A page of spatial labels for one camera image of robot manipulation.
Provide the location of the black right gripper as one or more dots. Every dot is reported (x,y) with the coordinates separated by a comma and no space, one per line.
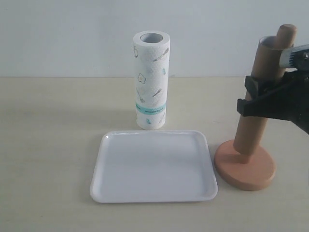
(284,99)

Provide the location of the brown cardboard tube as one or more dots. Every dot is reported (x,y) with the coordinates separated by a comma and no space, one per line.
(265,72)

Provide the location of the white printed paper towel roll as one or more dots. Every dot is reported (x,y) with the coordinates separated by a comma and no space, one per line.
(151,50)

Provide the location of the wooden paper towel holder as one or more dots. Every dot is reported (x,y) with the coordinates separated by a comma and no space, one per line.
(242,162)

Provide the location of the white plastic tray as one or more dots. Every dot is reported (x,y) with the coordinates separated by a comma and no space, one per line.
(153,167)

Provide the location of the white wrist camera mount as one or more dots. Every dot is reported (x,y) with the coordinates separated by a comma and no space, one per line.
(295,57)

